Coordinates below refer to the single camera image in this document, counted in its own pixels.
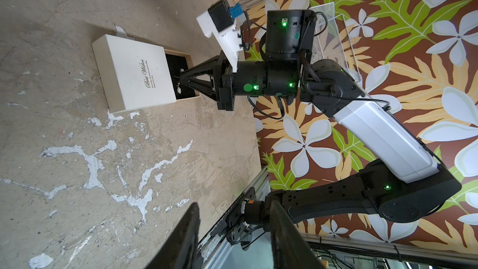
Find white drawer jewelry box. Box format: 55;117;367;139
92;34;200;113

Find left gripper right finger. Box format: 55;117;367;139
270;201;325;269

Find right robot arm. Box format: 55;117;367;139
180;7;462;226

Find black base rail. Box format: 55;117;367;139
197;185;270;269

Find small earring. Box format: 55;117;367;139
176;68;184;95

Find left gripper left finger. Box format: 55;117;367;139
146;202;200;269

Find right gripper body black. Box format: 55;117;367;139
214;52;299;111

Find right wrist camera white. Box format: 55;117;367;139
196;0;245;73

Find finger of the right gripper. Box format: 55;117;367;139
181;79;219;101
179;55;224;82

